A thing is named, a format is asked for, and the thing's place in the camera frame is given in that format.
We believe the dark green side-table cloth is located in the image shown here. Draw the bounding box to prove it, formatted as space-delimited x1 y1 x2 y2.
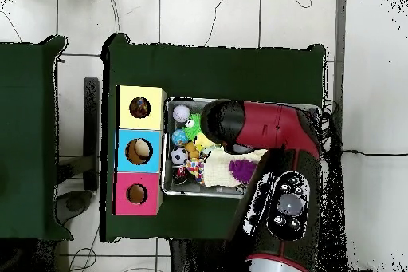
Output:
0 35 74 242

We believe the blue globe ball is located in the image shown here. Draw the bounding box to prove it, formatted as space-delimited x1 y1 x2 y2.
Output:
171 128 190 148

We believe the black upright panel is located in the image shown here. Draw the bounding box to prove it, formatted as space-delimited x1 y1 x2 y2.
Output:
83 77 100 191

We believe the shallow mesh bin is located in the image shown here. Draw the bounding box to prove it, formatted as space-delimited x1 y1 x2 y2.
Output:
161 96 323 200

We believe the green spiky ball with eyes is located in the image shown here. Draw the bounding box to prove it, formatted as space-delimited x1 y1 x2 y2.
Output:
182 112 205 141

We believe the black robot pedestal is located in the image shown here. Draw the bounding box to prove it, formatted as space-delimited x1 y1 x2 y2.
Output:
170 238 246 272

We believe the black and white soccer ball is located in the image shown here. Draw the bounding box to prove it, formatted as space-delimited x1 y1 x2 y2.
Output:
170 146 190 166

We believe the purple spiky toy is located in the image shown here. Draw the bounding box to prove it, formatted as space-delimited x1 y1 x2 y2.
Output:
228 159 258 184

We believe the cream muslin cloth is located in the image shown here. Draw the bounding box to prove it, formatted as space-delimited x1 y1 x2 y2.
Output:
202 147 269 187

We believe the wooden box with three holes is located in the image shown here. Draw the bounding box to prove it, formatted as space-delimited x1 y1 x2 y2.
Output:
112 85 167 216

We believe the dark green table cloth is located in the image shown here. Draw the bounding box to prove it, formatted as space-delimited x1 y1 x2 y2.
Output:
100 33 327 249

